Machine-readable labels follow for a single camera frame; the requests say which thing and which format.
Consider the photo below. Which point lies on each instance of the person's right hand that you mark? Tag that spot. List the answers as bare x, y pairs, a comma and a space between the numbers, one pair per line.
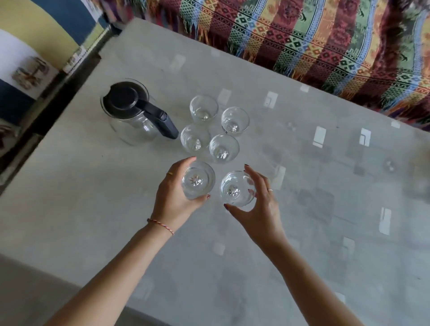
265, 221

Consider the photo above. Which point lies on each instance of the person's left hand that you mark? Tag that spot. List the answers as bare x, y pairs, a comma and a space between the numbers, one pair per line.
171, 205

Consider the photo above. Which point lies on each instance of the glass kettle with black lid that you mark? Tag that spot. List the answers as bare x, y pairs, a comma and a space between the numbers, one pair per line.
122, 97

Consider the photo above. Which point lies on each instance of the person's right forearm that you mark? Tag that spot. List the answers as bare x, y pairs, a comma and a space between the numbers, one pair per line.
309, 289

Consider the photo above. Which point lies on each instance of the person's left forearm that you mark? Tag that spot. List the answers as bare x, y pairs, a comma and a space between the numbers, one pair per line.
114, 282

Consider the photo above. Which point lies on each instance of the grey table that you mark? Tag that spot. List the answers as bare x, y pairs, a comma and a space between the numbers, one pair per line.
84, 208

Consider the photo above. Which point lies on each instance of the colourful striped woven sofa throw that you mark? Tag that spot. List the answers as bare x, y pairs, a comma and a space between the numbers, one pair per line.
302, 40

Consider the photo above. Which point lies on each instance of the blue yellow white striped blanket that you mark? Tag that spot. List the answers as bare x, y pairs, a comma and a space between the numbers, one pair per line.
50, 27

